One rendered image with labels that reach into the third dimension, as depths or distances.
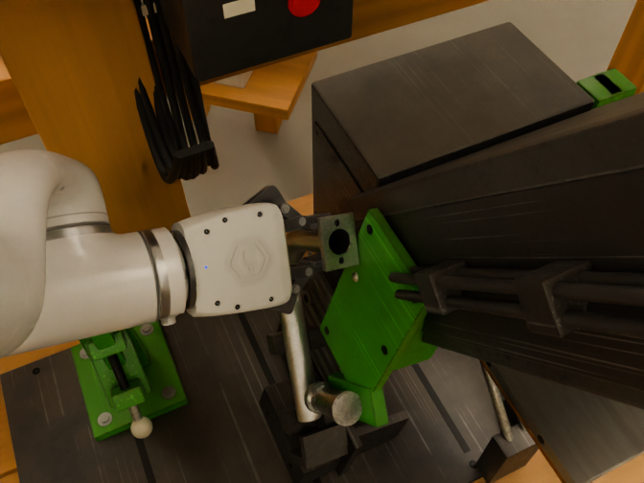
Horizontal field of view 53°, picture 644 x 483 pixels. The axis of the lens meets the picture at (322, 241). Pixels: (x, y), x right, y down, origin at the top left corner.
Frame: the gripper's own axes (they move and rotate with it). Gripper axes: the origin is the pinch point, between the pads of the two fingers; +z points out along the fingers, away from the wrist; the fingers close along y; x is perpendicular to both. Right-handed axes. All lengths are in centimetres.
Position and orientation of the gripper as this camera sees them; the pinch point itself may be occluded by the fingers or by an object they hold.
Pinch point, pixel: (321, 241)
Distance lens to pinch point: 67.0
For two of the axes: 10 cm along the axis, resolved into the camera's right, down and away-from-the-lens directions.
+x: -4.8, -0.6, 8.8
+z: 8.7, -1.7, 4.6
